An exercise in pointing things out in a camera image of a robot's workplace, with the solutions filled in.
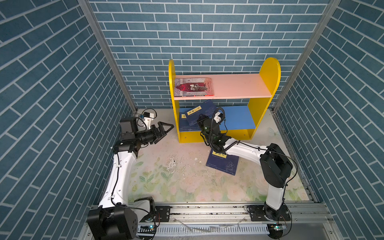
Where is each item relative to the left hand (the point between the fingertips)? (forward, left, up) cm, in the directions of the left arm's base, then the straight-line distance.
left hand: (169, 130), depth 72 cm
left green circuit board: (-37, +11, -32) cm, 50 cm away
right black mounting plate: (-32, -43, -27) cm, 60 cm away
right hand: (+14, -13, -3) cm, 20 cm away
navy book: (+19, -20, -4) cm, 28 cm away
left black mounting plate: (-30, +3, -28) cm, 41 cm away
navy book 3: (-4, -30, -28) cm, 41 cm away
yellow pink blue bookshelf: (+45, -48, -20) cm, 69 cm away
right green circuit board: (-39, -52, -30) cm, 71 cm away
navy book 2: (+13, -6, -13) cm, 19 cm away
